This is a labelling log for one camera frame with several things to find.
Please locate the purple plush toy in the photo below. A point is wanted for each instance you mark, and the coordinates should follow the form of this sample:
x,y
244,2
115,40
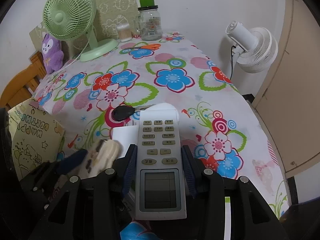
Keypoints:
x,y
52,53

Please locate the round beige pin cushion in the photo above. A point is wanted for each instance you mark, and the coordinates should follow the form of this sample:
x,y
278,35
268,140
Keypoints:
x,y
99,158

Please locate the green desk fan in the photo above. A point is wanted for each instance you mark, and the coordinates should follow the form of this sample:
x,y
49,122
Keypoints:
x,y
69,19

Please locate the white remote control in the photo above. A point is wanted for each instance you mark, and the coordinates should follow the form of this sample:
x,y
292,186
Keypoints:
x,y
159,185

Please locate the yellow cartoon fabric box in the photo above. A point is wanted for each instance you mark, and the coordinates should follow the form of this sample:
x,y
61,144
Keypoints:
x,y
36,136

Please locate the white oval earbud case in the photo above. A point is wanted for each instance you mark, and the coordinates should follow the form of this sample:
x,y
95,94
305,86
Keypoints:
x,y
161,106

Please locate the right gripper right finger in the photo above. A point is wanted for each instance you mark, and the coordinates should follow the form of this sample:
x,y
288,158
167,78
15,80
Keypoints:
x,y
251,216

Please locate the white square charger cube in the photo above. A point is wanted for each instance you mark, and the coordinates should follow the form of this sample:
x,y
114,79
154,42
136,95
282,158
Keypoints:
x,y
125,136

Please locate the glass jar mug green lid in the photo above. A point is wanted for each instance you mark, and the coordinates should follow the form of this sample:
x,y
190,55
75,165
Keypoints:
x,y
148,21

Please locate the beige door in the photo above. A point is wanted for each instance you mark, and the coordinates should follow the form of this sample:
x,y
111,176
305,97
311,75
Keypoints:
x,y
288,100

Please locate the orange handled scissors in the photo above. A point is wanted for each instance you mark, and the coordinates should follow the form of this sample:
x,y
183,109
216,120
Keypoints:
x,y
154,46

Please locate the black car key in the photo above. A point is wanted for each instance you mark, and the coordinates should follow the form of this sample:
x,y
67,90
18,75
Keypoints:
x,y
123,112

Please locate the cotton swab container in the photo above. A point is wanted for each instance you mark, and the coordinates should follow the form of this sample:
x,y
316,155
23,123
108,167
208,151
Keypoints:
x,y
124,32

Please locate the floral tablecloth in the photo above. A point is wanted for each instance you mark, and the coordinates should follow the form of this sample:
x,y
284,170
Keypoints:
x,y
216,122

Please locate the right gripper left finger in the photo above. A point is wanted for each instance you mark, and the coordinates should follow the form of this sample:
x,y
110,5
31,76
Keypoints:
x,y
95,206

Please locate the wooden bed headboard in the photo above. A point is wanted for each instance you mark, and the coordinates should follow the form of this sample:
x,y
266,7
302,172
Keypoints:
x,y
22,85

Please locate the beige cartoon board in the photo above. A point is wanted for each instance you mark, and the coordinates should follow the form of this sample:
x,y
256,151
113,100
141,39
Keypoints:
x,y
110,14

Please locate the white standing fan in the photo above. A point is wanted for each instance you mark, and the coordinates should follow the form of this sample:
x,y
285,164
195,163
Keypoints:
x,y
255,49

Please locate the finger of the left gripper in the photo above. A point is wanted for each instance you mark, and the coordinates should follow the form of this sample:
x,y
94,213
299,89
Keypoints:
x,y
70,163

